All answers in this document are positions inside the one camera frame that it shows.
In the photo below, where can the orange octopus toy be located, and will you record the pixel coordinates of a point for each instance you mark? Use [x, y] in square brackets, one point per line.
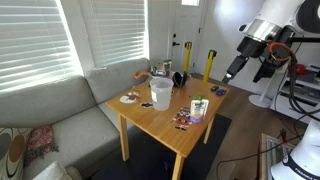
[138, 74]

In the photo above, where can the black toy car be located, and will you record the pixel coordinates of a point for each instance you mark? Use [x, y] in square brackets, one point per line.
[214, 88]

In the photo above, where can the grey sofa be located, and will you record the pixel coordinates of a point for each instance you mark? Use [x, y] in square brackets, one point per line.
[84, 128]

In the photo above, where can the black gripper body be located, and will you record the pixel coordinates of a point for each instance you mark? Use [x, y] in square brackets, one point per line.
[248, 47]

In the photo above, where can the clear plastic cup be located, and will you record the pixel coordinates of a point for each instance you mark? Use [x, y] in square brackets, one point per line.
[161, 90]

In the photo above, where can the yellow stanchion post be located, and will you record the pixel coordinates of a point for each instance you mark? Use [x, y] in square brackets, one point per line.
[188, 47]
[211, 55]

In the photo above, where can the white pillow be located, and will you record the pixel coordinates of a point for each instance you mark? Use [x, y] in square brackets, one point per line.
[54, 171]

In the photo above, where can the white shelf unit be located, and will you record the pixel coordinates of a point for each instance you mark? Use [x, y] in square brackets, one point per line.
[306, 93]

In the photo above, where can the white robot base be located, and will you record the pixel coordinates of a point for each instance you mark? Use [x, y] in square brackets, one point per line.
[303, 162]

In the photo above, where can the right yellow stanchion post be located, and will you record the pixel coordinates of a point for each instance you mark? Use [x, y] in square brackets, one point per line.
[211, 55]

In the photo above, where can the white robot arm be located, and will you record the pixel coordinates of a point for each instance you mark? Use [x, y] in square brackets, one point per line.
[276, 24]

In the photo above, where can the red patterned cloth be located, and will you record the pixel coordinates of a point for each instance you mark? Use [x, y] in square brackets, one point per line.
[40, 142]

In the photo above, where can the wooden side table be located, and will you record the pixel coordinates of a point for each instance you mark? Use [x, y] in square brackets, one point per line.
[160, 124]

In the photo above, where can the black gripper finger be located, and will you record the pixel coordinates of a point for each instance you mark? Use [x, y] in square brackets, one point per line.
[227, 78]

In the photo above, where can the white purple food pouch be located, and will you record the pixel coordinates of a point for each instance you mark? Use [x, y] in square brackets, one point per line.
[198, 110]

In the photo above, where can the white door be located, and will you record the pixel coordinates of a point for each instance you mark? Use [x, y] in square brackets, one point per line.
[185, 25]

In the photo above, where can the left yellow stanchion post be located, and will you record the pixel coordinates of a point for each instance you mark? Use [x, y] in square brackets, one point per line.
[188, 47]

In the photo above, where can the blue toy car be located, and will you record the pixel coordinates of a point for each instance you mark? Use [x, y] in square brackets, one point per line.
[221, 92]

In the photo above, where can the small black sticker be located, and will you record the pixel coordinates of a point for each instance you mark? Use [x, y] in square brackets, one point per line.
[146, 105]

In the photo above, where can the black floor rug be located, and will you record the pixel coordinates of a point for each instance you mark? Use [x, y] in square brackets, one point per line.
[150, 160]

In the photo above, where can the patterned cushion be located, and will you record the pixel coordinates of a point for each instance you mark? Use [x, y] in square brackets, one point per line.
[13, 143]

